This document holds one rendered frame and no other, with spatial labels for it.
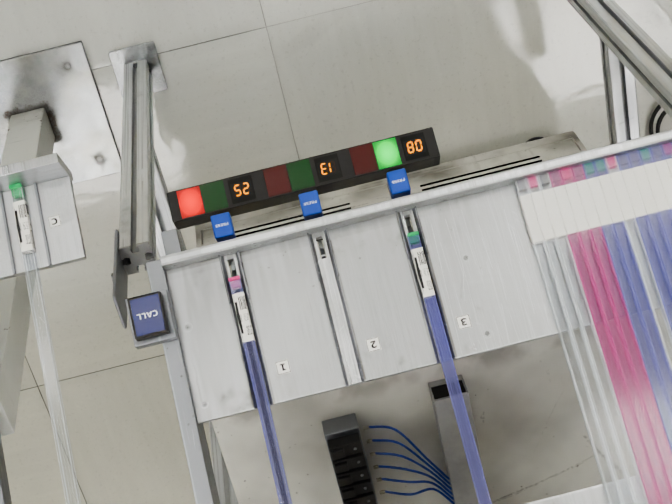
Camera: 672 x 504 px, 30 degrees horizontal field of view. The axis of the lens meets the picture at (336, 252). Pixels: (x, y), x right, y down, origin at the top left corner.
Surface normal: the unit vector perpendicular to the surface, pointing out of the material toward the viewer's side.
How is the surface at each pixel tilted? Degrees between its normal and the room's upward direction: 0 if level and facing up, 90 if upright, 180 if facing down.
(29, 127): 90
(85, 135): 0
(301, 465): 0
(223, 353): 46
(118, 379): 0
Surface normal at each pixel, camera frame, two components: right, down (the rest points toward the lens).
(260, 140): 0.14, 0.50
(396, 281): -0.05, -0.25
